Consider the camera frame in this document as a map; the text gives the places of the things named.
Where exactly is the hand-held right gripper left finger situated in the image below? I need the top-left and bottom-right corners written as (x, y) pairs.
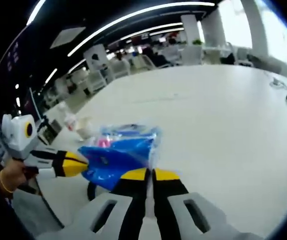
top-left (35, 167), bottom-right (151, 240)

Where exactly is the long curved ceiling light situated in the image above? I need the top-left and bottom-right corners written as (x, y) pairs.
top-left (66, 1), bottom-right (216, 58)

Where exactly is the black cable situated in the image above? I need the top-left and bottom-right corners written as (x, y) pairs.
top-left (86, 181), bottom-right (98, 201)

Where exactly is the white table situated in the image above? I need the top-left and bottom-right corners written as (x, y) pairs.
top-left (37, 64), bottom-right (287, 240)

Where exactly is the blue tissue pack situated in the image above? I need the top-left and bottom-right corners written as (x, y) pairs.
top-left (77, 123), bottom-right (163, 192)

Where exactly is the clear plastic bottle red label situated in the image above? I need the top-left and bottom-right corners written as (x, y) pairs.
top-left (62, 103), bottom-right (79, 131)

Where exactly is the group of white office chairs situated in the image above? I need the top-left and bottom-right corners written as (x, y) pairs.
top-left (87, 46), bottom-right (250, 94)

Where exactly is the orange wrist bracelet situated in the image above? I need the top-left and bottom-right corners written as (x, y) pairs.
top-left (0, 169), bottom-right (15, 194)

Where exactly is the ceiling air vent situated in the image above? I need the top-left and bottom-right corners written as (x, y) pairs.
top-left (49, 25), bottom-right (87, 50)

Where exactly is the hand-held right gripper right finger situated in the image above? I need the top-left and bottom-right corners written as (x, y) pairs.
top-left (152, 167), bottom-right (265, 240)

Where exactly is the hanging dark display screen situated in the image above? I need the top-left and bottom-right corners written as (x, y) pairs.
top-left (6, 41), bottom-right (20, 71)

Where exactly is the person's left hand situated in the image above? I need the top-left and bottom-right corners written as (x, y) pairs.
top-left (6, 160), bottom-right (27, 188)

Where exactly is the white paper cup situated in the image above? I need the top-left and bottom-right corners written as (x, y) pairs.
top-left (76, 115), bottom-right (95, 140)

